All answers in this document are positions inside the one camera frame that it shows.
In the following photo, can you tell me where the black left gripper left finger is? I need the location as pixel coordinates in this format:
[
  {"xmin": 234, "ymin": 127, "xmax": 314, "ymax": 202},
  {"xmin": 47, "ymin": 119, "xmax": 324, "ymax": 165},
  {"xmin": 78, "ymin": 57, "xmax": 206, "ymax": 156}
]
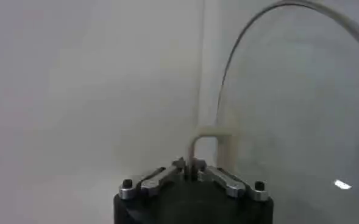
[{"xmin": 118, "ymin": 156, "xmax": 188, "ymax": 201}]

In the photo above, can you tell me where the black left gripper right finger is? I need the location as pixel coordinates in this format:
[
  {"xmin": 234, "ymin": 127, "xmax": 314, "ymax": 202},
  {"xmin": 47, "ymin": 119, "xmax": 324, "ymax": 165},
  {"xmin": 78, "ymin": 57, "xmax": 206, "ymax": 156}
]
[{"xmin": 193, "ymin": 158, "xmax": 271, "ymax": 202}]

